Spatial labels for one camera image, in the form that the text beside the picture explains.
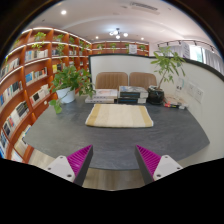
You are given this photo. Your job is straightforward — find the ceiling lamp cluster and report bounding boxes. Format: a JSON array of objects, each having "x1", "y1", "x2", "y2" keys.
[{"x1": 108, "y1": 28, "x2": 130, "y2": 40}]

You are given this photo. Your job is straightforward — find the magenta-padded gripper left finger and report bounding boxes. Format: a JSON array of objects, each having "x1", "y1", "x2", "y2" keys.
[{"x1": 45, "y1": 144, "x2": 95, "y2": 187}]

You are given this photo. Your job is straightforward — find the money tree in black pot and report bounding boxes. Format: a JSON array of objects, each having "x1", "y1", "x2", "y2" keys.
[{"x1": 146, "y1": 46, "x2": 187, "y2": 106}]

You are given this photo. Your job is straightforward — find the brown leather chair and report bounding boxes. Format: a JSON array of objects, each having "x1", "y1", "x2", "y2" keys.
[
  {"x1": 128, "y1": 71, "x2": 158, "y2": 90},
  {"x1": 95, "y1": 71, "x2": 129, "y2": 90}
]

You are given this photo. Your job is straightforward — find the clear acrylic sign stand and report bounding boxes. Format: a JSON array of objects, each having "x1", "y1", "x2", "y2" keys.
[{"x1": 175, "y1": 78, "x2": 185, "y2": 98}]

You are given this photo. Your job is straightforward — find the cream yellow striped towel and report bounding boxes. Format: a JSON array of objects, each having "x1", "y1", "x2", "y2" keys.
[{"x1": 84, "y1": 103, "x2": 155, "y2": 129}]

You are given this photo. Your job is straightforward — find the red black book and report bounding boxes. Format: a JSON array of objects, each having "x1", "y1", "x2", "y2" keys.
[{"x1": 163, "y1": 102, "x2": 188, "y2": 110}]

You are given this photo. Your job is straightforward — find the beige book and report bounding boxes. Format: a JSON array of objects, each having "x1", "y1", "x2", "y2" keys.
[{"x1": 164, "y1": 94, "x2": 186, "y2": 107}]

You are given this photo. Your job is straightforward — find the black track light rail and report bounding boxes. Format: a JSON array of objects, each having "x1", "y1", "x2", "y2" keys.
[{"x1": 156, "y1": 39, "x2": 218, "y2": 52}]

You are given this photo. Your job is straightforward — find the pothos plant in white pot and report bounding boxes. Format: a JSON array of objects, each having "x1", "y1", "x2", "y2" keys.
[{"x1": 48, "y1": 64, "x2": 97, "y2": 115}]

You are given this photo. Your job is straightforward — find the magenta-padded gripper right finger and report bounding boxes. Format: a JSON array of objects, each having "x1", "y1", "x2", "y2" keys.
[{"x1": 134, "y1": 144, "x2": 184, "y2": 186}]

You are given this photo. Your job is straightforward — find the white wall socket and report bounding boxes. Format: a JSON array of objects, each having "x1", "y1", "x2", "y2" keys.
[
  {"x1": 186, "y1": 81, "x2": 197, "y2": 98},
  {"x1": 194, "y1": 87, "x2": 205, "y2": 104}
]

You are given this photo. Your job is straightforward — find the thin white book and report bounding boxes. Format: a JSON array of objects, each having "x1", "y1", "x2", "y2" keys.
[{"x1": 84, "y1": 95, "x2": 118, "y2": 105}]

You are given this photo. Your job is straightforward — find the white roll-up banner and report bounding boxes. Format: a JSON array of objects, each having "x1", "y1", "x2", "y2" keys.
[{"x1": 181, "y1": 42, "x2": 191, "y2": 60}]

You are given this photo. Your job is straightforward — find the thick dark photo book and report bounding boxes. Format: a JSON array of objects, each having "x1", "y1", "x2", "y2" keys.
[{"x1": 117, "y1": 85, "x2": 149, "y2": 100}]

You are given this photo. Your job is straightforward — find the dark blue book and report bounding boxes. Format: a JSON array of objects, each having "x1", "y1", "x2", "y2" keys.
[{"x1": 116, "y1": 96, "x2": 148, "y2": 105}]

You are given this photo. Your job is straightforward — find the white poster on shelf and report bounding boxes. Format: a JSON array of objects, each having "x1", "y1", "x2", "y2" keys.
[{"x1": 128, "y1": 43, "x2": 138, "y2": 55}]

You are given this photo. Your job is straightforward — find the recessed ceiling lights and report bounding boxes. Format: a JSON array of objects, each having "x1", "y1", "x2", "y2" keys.
[{"x1": 59, "y1": 9, "x2": 146, "y2": 42}]

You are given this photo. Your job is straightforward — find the large white book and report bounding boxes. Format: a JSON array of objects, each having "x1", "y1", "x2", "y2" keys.
[{"x1": 89, "y1": 88, "x2": 119, "y2": 100}]

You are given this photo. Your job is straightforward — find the orange bookshelf unit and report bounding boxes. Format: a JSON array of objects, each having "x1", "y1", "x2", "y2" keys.
[{"x1": 0, "y1": 27, "x2": 150, "y2": 164}]

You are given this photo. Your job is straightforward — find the white window curtain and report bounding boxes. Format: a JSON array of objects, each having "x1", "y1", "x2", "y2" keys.
[
  {"x1": 168, "y1": 44, "x2": 184, "y2": 58},
  {"x1": 203, "y1": 48, "x2": 224, "y2": 76}
]

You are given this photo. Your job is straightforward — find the ceiling air vent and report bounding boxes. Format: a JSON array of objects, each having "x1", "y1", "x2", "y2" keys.
[{"x1": 129, "y1": 1, "x2": 160, "y2": 14}]

